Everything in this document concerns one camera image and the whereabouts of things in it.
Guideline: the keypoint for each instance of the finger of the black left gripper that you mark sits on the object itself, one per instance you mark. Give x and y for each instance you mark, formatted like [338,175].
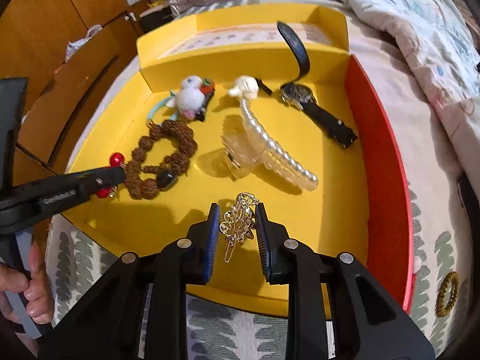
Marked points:
[89,182]

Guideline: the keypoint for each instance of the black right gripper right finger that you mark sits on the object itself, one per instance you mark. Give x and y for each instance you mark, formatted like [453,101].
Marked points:
[277,250]

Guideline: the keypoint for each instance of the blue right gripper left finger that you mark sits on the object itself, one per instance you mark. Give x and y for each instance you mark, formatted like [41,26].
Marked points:
[204,238]

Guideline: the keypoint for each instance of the gold chain hair clip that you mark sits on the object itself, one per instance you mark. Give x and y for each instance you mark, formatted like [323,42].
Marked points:
[238,224]

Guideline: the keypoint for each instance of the red bead hair clip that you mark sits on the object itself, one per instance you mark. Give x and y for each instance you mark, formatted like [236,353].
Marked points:
[107,182]

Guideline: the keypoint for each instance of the person's left hand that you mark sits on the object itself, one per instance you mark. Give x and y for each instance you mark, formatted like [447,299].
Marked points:
[36,290]

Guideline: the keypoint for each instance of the pearl claw hair clip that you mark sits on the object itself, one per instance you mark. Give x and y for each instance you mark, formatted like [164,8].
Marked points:
[255,147]

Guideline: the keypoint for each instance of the teal hair band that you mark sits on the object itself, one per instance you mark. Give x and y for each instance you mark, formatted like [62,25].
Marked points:
[162,103]

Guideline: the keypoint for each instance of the white plush bunny hair clip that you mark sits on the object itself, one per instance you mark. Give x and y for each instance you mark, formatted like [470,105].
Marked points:
[192,100]

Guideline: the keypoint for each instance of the yellow cardboard tray box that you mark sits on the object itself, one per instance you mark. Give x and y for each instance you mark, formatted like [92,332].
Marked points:
[294,121]

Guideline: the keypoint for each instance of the white plastic bag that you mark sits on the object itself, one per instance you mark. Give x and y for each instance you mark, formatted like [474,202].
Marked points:
[73,47]

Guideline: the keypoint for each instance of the wooden wardrobe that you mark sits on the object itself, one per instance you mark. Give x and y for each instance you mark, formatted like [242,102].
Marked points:
[61,97]

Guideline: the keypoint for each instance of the black wrist watch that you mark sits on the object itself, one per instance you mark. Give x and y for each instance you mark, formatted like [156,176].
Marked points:
[301,97]

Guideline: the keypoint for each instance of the green leaf patterned bedspread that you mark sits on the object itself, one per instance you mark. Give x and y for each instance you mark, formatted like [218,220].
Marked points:
[442,237]

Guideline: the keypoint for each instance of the floral bed quilt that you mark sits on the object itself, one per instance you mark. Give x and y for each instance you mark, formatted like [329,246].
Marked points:
[435,42]

